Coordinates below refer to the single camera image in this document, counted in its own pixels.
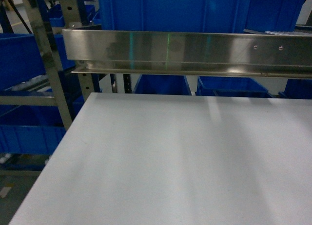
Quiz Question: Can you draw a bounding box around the large blue bin on shelf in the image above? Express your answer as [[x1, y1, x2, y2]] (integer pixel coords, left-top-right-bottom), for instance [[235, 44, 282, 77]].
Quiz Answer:
[[98, 0, 251, 33]]

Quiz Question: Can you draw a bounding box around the blue bin below left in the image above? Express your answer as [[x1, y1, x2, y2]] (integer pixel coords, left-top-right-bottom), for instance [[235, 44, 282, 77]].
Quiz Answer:
[[133, 75, 192, 95]]

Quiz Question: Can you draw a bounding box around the blue bin below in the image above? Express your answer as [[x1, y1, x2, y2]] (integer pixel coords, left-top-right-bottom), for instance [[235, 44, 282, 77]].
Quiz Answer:
[[195, 76, 273, 98], [279, 79, 312, 99], [133, 75, 192, 95]]

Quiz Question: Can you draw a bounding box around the blue bin below centre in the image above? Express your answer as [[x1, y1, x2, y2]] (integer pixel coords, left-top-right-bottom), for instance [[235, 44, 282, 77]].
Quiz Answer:
[[195, 76, 273, 98]]

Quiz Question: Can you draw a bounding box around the blue bin left rack lower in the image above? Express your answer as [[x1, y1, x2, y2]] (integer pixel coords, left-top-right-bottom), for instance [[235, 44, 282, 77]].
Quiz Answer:
[[0, 105, 66, 154]]

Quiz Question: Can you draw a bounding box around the blue bin rack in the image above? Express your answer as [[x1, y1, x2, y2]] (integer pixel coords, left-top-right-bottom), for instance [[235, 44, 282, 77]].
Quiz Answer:
[[0, 33, 46, 90], [0, 105, 66, 154]]

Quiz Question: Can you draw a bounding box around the blue bin below right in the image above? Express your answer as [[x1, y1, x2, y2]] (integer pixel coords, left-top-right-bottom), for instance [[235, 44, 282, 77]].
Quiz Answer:
[[279, 79, 312, 99]]

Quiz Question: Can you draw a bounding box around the blue bin left rack middle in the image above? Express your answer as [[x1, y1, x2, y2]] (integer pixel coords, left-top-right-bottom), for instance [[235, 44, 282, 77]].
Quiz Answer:
[[0, 33, 46, 90]]

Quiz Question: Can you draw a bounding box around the blue bin upper right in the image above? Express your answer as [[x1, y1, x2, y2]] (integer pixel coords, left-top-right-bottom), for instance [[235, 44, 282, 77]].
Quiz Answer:
[[245, 0, 305, 32]]

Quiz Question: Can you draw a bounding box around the stainless steel shelf rail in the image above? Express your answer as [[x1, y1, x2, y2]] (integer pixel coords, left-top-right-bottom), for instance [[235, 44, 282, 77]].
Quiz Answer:
[[63, 29, 312, 79]]

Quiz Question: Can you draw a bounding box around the steel rack upright post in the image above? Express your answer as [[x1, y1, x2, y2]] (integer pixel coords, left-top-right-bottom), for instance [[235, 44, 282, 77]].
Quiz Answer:
[[22, 0, 73, 129]]

